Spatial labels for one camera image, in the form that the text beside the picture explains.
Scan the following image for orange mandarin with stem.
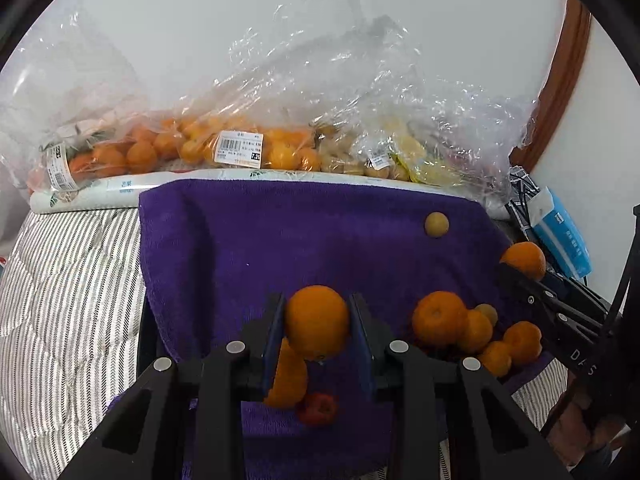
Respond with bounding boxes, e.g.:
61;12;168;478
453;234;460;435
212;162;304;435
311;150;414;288
502;321;543;367

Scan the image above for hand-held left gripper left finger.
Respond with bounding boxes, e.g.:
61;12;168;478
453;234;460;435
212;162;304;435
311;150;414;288
60;292;287;480

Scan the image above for small yellow-green fruit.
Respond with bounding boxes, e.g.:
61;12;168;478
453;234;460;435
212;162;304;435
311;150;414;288
424;212;450;238
474;303;499;328

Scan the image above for clear bag of brown fruits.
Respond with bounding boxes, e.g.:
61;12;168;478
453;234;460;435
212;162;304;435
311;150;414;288
310;60;421;181

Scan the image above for brown wooden door frame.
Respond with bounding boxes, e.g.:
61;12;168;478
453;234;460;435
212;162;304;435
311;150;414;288
510;0;593;173

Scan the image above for blue tissue pack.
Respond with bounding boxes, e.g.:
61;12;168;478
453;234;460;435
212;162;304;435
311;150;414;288
530;186;592;281

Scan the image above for oval orange mandarin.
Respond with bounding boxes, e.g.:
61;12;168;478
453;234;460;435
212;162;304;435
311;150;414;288
263;337;309;409

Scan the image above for clear bag of oranges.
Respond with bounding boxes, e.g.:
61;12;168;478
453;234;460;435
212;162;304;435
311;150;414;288
150;75;326;173

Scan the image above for small red tomato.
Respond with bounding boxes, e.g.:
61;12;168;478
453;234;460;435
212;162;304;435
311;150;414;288
297;392;338;427

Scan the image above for purple towel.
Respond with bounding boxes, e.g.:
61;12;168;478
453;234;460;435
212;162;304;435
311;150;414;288
105;179;556;480

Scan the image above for white printed long roll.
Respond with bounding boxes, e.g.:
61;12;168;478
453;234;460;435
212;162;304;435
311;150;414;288
30;166;513;221

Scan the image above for person's right hand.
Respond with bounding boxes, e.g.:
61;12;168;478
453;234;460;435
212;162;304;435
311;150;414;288
547;395;626;463

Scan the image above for yellow-orange mandarin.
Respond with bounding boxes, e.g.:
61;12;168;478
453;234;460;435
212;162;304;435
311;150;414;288
457;309;494;355

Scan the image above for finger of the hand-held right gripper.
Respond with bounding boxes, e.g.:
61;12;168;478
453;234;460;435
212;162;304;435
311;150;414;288
541;270;617;322
495;261;603;343

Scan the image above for clear bag of leafy tangerines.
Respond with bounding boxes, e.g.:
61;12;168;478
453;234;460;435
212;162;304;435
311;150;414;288
0;10;171;196

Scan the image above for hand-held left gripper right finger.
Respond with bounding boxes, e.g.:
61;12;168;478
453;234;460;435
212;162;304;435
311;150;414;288
348;291;572;480

